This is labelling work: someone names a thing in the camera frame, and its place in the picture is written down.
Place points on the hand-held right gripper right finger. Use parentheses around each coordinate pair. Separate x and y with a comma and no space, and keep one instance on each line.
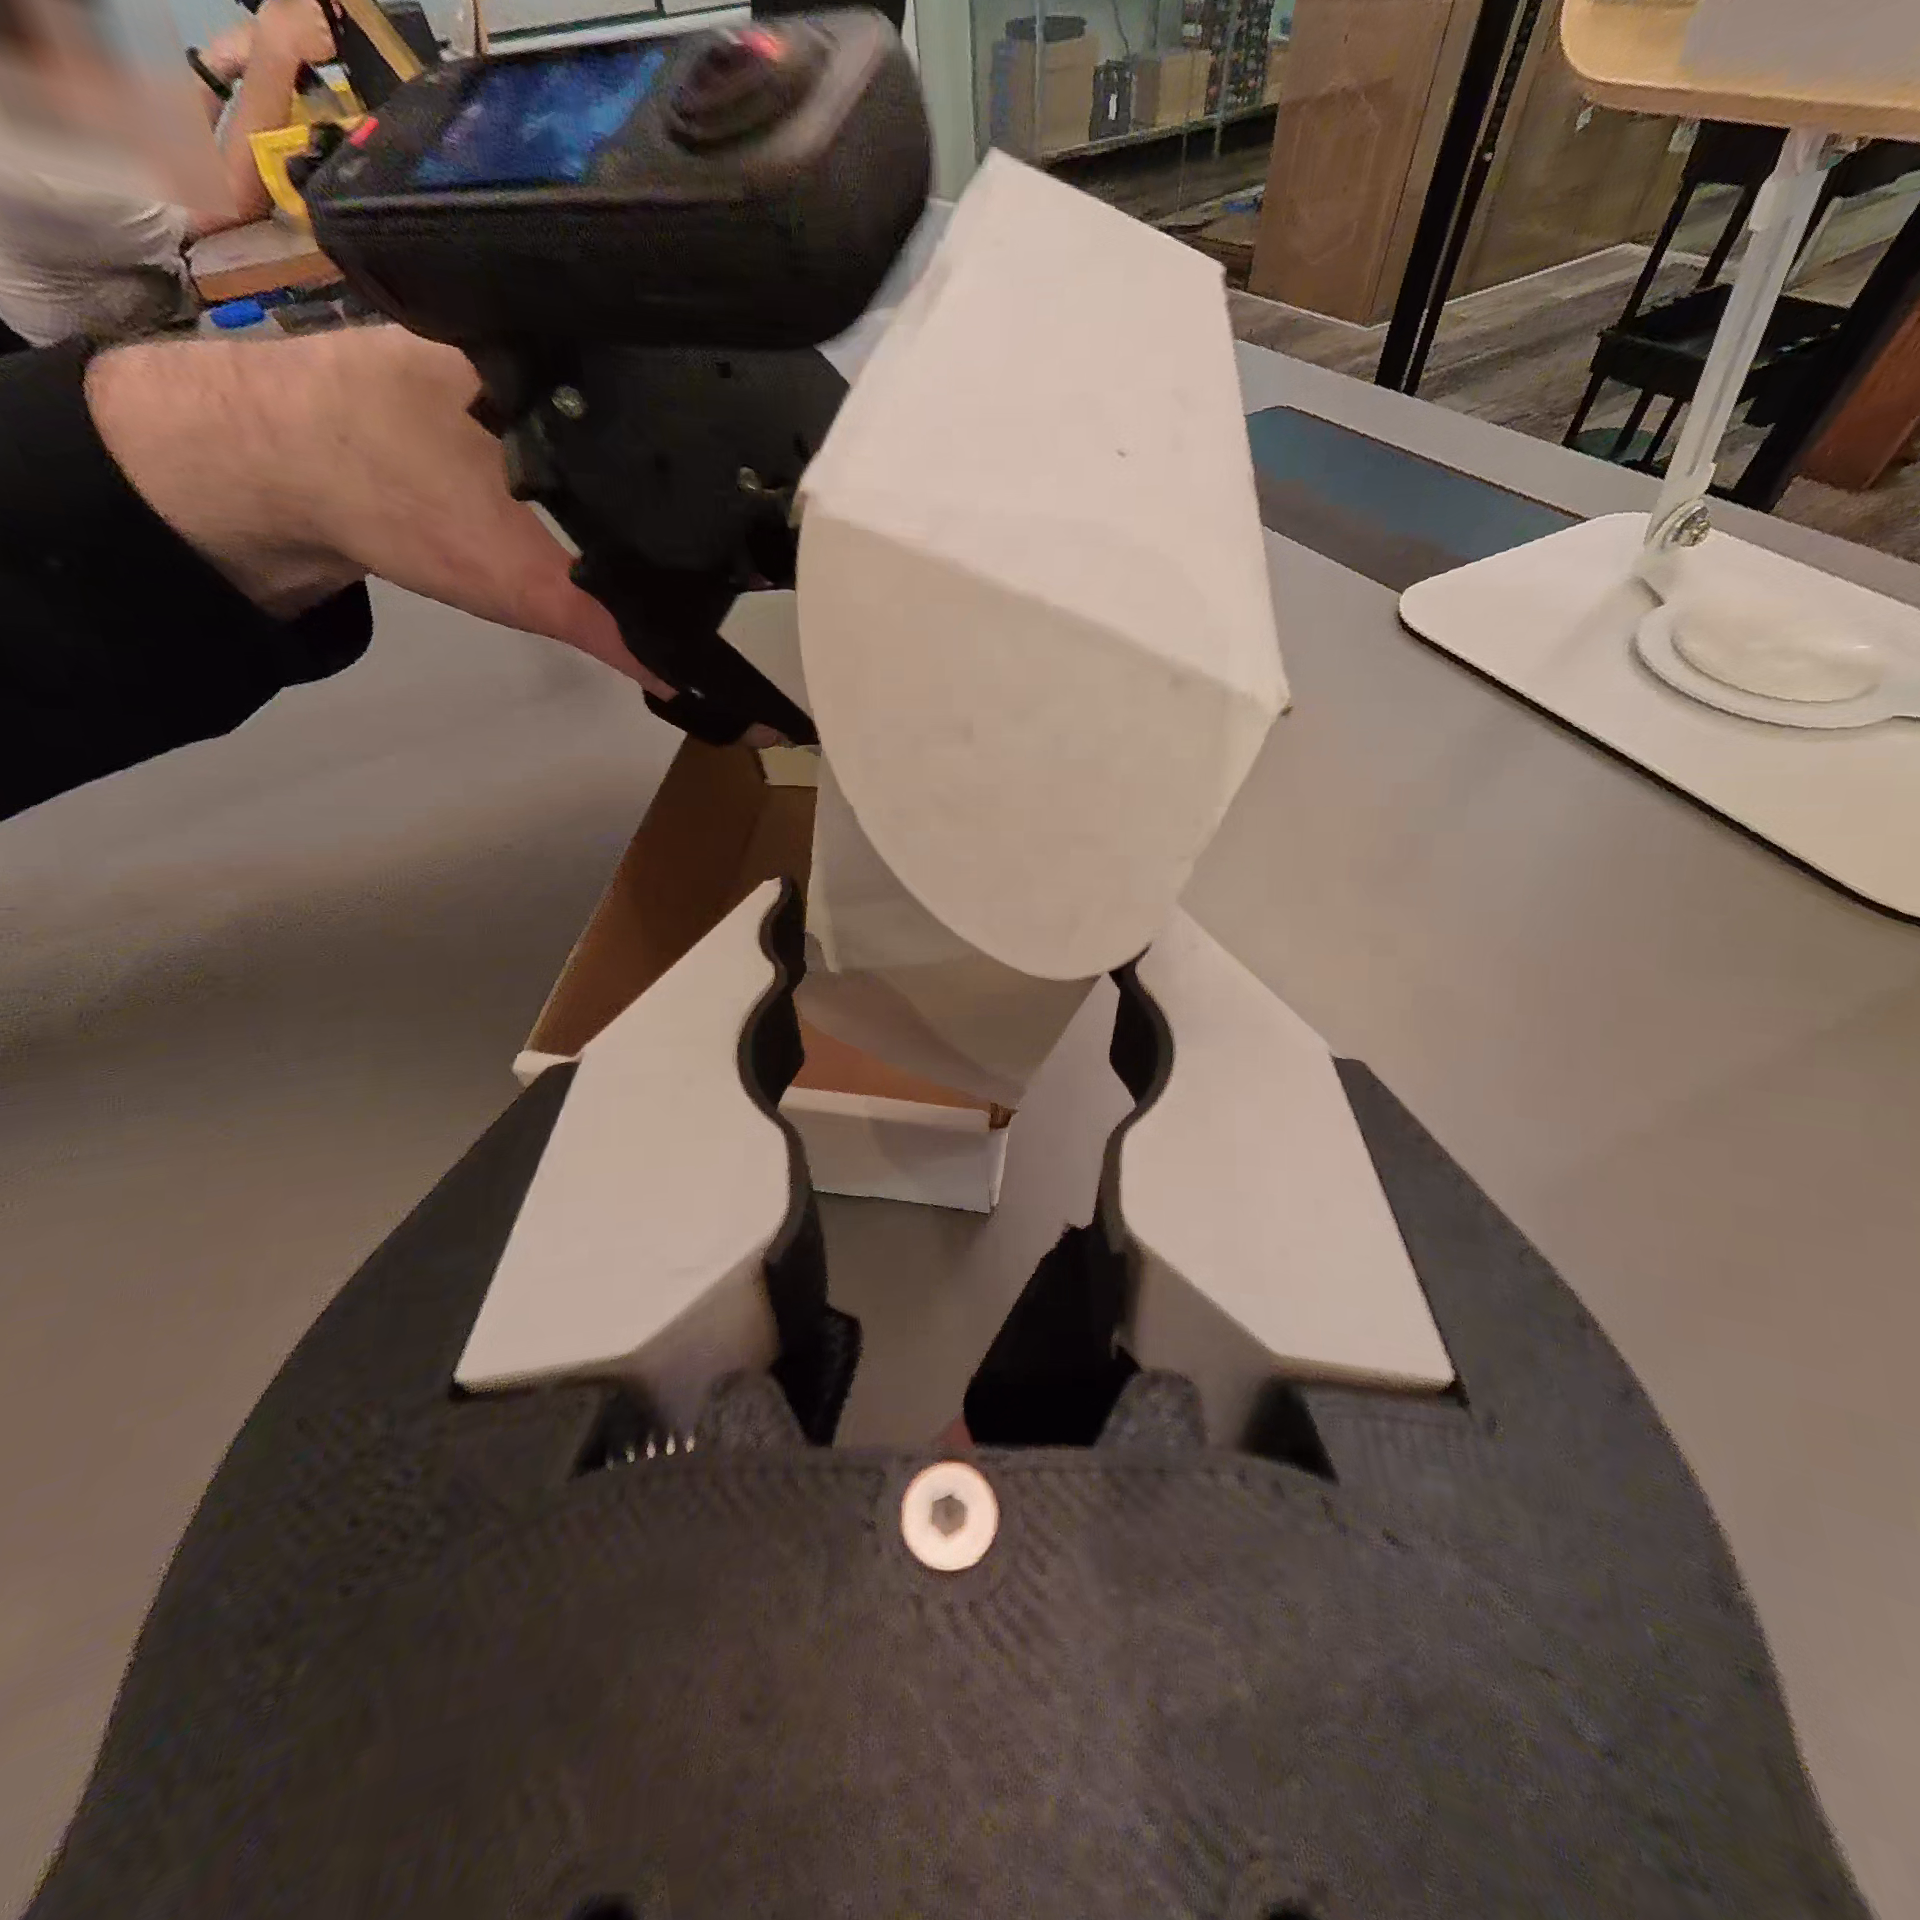
(1275,1200)

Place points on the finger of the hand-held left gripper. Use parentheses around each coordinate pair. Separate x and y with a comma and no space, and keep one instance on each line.
(757,644)

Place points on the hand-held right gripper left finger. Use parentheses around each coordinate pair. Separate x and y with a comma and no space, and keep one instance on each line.
(629,1200)

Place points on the white cardboard box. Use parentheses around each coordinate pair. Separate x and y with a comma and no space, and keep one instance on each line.
(1035,600)

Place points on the person's left hand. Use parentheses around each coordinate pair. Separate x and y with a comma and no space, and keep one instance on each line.
(451,493)

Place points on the person's right hand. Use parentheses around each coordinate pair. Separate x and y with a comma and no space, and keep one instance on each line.
(953,1434)

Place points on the storage shelf with boxes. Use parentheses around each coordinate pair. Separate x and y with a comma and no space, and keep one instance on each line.
(1140,75)

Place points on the dark blue desk mat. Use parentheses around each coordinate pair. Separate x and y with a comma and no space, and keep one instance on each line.
(1380,493)

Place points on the wooden cabinet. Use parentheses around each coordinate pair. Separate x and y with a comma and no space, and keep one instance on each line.
(1348,148)

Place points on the black chair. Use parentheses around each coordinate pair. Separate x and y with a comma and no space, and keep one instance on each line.
(1695,360)

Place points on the black metal post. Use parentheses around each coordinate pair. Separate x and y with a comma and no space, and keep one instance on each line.
(1448,195)

